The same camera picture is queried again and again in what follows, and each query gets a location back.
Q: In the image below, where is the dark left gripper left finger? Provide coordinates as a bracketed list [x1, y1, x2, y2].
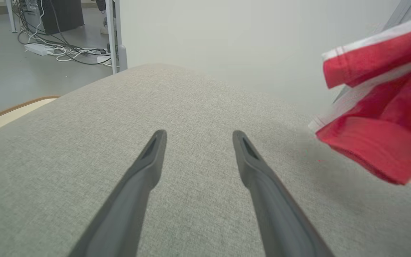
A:
[68, 129, 168, 257]

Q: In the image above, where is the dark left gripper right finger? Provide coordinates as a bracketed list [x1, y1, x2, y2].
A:
[232, 130, 335, 257]

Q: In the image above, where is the red white basketball jersey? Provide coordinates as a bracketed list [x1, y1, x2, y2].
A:
[308, 14, 411, 186]

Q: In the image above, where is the grey fabric sofa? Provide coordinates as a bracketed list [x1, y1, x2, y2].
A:
[0, 63, 411, 257]

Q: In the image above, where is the cream board with brown rim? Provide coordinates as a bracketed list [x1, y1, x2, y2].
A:
[0, 95, 61, 142]

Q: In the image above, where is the white power strip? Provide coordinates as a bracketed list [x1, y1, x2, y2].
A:
[24, 43, 55, 57]

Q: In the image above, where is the black computer tower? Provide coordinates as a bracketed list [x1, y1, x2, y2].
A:
[23, 0, 84, 35]

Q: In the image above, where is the grey desk leg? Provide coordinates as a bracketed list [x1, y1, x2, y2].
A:
[5, 0, 18, 34]

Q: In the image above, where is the black floor cable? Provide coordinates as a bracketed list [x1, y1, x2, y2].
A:
[12, 0, 112, 66]

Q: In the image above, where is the white floor cable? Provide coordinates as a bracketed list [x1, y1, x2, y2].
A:
[27, 0, 114, 69]

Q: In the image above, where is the grey post with caster foot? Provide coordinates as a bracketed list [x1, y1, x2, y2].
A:
[105, 0, 128, 75]

